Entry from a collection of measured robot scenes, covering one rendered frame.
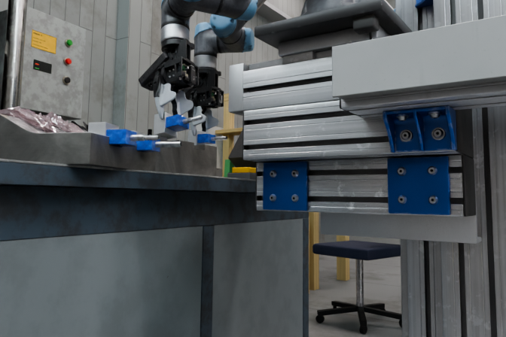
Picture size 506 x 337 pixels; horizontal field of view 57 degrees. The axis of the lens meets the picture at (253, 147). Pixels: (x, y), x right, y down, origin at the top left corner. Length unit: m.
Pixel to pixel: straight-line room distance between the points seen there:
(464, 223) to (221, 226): 0.70
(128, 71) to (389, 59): 3.97
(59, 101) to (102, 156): 1.20
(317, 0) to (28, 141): 0.56
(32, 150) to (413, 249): 0.73
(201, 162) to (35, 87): 0.93
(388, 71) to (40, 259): 0.65
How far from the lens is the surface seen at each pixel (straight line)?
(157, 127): 1.17
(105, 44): 4.57
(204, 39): 1.51
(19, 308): 0.90
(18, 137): 0.92
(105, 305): 1.02
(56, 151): 0.87
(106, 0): 4.70
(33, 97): 1.98
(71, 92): 2.09
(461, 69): 0.58
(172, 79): 1.19
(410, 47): 0.60
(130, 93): 4.45
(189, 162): 1.21
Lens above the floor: 0.75
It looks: 6 degrees up
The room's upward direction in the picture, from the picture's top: 1 degrees clockwise
